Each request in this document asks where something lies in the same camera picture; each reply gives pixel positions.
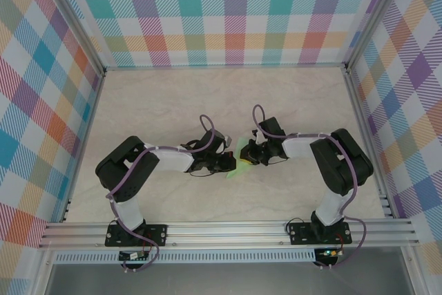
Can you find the light green paper sheet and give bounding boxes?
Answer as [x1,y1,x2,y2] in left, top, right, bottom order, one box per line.
[224,135,258,181]

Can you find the grey metal panel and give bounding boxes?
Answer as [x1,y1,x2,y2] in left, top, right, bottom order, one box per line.
[44,263,415,295]

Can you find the small black circuit board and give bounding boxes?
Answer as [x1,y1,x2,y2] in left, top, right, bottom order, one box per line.
[118,251,150,262]

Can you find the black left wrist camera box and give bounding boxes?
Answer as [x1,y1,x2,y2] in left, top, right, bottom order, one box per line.
[202,128,233,153]

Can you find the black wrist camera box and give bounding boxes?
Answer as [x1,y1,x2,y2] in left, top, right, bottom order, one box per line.
[258,117,287,140]
[202,128,233,153]

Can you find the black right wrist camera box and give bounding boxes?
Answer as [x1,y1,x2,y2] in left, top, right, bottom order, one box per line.
[258,117,287,140]

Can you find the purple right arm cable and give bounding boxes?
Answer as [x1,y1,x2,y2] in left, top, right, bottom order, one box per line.
[252,104,367,270]

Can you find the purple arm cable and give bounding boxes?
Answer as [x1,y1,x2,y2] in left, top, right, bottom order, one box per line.
[105,114,217,274]
[252,104,367,270]

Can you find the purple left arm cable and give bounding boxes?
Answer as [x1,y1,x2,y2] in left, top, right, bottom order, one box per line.
[105,114,217,274]

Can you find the long aluminium mounting rail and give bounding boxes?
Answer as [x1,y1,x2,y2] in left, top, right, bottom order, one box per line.
[37,218,421,250]

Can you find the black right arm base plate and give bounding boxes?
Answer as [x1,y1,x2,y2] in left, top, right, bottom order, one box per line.
[287,220,353,246]

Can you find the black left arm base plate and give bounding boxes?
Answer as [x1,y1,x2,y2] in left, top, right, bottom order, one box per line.
[104,224,169,247]

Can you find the slotted grey cable duct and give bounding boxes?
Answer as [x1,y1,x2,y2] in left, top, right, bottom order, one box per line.
[53,248,317,265]

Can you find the aluminium frame crossbar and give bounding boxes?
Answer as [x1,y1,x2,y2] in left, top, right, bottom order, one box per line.
[102,62,348,72]

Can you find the aluminium table side rail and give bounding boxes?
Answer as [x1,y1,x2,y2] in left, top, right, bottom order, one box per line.
[61,70,106,223]
[340,66,396,220]

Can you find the aluminium frame post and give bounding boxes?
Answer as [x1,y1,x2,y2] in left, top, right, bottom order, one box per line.
[343,0,412,71]
[34,0,107,80]

